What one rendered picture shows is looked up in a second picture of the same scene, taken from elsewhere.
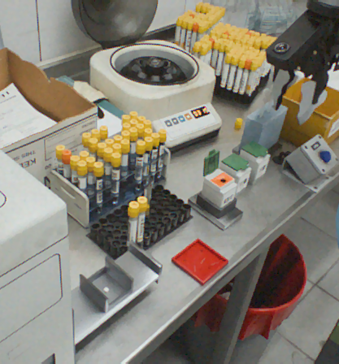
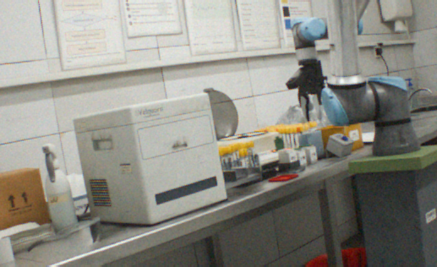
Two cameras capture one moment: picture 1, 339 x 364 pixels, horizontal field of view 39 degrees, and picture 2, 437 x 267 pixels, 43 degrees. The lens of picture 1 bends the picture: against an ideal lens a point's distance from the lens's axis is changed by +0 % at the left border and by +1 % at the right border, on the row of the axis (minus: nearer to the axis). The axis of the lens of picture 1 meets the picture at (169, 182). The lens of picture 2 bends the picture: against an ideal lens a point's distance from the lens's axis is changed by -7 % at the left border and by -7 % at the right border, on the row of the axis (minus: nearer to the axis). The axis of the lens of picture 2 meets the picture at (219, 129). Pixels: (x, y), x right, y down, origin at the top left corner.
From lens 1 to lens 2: 132 cm
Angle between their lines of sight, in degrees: 37
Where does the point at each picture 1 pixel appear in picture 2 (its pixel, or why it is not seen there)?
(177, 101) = (259, 144)
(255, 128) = (304, 138)
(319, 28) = (305, 69)
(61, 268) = (210, 123)
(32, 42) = not seen: hidden behind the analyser
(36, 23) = not seen: hidden behind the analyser
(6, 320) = (195, 136)
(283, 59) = (292, 82)
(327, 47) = (314, 78)
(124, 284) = (243, 174)
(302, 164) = (334, 146)
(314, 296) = not seen: outside the picture
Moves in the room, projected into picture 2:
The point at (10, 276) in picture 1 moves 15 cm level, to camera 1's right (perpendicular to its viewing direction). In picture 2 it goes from (194, 114) to (251, 105)
